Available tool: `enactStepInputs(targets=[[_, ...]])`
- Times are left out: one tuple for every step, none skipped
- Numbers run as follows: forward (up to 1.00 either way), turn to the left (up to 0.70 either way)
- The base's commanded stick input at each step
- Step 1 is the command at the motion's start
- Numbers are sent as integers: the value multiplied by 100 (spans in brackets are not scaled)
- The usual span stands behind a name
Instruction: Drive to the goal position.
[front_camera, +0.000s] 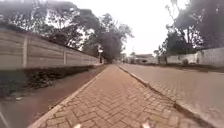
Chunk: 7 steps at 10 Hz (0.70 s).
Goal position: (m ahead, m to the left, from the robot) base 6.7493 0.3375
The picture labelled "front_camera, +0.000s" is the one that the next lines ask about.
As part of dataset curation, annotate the row of trees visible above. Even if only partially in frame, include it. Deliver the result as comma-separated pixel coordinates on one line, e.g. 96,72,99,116
0,0,134,64

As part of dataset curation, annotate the building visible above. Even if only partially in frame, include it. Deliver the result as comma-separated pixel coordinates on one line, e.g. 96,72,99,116
128,53,159,65

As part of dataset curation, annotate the red brick path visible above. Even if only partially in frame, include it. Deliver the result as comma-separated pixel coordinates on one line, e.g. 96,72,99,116
28,63,209,128

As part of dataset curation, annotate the pale kerb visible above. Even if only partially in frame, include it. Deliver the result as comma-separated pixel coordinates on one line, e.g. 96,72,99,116
27,64,111,128

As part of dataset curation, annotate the low dark hedge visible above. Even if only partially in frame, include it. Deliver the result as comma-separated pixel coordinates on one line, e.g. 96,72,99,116
0,64,101,98

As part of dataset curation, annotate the grey paved road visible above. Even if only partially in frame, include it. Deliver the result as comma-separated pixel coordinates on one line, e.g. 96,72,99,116
118,63,224,128

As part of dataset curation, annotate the dark raised kerb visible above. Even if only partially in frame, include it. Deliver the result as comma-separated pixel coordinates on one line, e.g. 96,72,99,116
115,64,218,128

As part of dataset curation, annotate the bare earth strip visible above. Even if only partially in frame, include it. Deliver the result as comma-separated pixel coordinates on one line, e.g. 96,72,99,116
0,64,108,128

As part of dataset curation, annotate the grass verge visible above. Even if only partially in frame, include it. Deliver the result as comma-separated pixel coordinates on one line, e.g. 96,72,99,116
146,62,224,74

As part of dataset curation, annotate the group of trees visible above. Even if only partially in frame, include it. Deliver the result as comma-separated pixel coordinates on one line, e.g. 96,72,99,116
153,0,224,56

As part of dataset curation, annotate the grey concrete wall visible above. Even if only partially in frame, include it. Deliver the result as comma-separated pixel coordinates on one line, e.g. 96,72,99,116
0,24,103,71

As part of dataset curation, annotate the white wall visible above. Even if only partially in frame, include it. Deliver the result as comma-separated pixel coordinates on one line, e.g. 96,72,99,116
158,47,224,68

